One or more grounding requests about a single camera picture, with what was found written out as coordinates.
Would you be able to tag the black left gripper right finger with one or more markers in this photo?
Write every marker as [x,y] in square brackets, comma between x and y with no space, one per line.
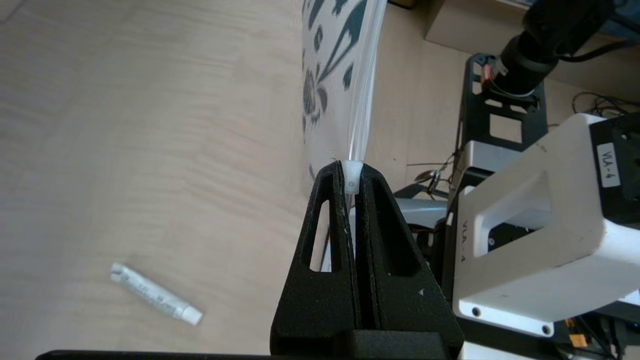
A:
[400,305]

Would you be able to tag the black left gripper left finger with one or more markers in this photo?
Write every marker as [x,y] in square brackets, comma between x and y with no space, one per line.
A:
[315,305]

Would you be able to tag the small white toothpaste tube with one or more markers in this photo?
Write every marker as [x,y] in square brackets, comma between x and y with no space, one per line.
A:
[155,295]

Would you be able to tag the white floral zipper pouch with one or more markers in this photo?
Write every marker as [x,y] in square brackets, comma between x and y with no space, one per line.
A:
[335,100]

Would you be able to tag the white and black robot torso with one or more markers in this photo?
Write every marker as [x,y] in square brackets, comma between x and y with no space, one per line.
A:
[525,280]

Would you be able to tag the black cylindrical torso joint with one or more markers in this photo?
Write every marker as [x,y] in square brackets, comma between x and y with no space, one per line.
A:
[530,65]

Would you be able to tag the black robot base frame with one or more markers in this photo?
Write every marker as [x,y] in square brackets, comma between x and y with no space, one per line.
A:
[467,110]

